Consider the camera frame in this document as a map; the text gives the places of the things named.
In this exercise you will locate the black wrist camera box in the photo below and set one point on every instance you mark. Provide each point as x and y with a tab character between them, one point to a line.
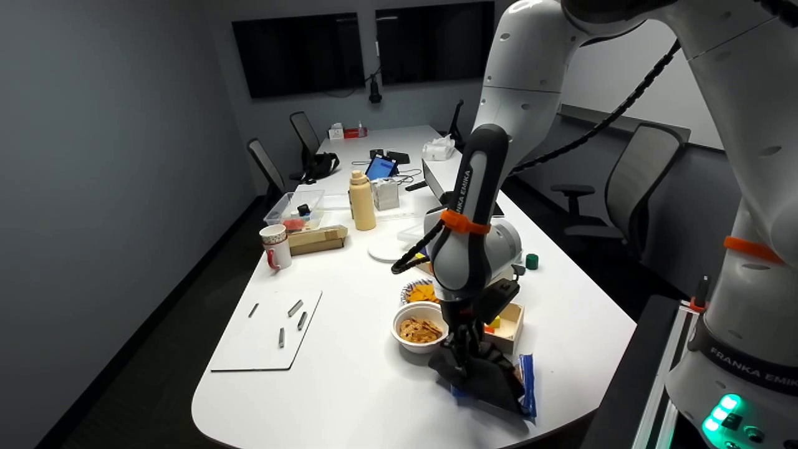
502	297

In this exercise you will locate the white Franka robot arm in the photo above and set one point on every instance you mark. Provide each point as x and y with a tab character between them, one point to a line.
749	166

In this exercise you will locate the red clamp knob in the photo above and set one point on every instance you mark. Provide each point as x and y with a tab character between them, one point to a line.
697	305

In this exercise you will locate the mesh back office chair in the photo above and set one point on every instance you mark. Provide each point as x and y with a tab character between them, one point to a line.
305	130
265	166
456	123

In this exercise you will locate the black bag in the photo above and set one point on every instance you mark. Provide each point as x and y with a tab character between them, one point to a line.
319	166

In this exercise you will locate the plain white plate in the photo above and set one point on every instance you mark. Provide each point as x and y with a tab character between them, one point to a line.
386	251

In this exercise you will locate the black open laptop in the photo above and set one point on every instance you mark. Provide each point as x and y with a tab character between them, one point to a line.
439	179

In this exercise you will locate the tan plastic bottle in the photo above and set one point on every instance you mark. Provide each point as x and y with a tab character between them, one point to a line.
361	203

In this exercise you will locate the small white box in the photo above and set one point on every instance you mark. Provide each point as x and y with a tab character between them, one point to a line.
386	193

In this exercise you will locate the patterned bowl with orange snacks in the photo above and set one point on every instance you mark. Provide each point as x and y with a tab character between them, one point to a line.
419	292

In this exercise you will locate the black cloth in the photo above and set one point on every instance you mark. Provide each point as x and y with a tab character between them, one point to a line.
486	391

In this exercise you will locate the white flat board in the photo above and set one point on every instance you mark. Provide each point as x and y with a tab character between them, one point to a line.
265	339

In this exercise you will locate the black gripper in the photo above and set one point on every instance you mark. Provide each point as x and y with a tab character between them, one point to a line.
464	312

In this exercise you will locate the white cup with red label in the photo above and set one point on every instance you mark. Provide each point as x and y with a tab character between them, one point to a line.
278	249

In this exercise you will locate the white plastic bag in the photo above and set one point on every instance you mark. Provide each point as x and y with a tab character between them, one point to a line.
437	150

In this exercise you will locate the white and red box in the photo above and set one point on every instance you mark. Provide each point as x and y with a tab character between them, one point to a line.
346	130

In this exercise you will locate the black robot mounting stand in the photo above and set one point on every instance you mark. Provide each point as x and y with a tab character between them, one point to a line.
663	391

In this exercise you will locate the black wall monitor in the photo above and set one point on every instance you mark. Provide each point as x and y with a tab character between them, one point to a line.
434	40
299	54

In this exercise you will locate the black conference camera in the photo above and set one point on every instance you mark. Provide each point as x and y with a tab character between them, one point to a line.
374	84

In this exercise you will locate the white bowl with crackers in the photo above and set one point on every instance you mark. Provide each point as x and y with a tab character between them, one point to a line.
419	331

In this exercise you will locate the open wooden tray box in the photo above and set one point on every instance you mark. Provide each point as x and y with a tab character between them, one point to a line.
508	325

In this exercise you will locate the clear plastic bin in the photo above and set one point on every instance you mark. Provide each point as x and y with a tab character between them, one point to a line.
291	209

